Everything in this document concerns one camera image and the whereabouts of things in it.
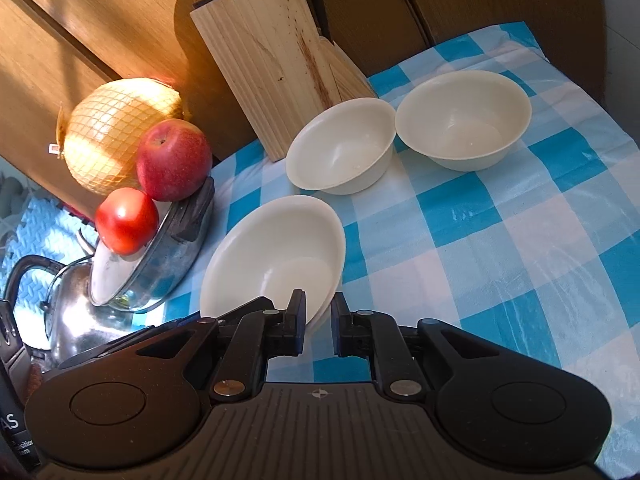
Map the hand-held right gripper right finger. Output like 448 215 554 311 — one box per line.
331 291 506 401

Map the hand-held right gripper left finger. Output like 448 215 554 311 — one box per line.
107 289 307 403

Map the cream bowl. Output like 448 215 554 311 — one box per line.
285 97 397 196
199 195 347 333
395 71 532 172

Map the steel cooking pot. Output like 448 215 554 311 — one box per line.
107 176 216 313

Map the blue checkered tablecloth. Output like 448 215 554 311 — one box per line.
160 21 640 480

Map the blue foam mat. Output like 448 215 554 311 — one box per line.
0 195 101 301

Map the red tomato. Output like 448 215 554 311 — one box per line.
95 187 160 256

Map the red apple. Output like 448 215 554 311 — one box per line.
136 119 213 202

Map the wooden knife block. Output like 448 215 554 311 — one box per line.
190 0 373 162

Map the yellow pomelo in net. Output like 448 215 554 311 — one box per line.
47 77 183 196

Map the wooden cabinet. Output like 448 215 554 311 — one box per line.
0 0 608 201

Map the steel kettle with black handle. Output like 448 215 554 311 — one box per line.
2 255 131 366

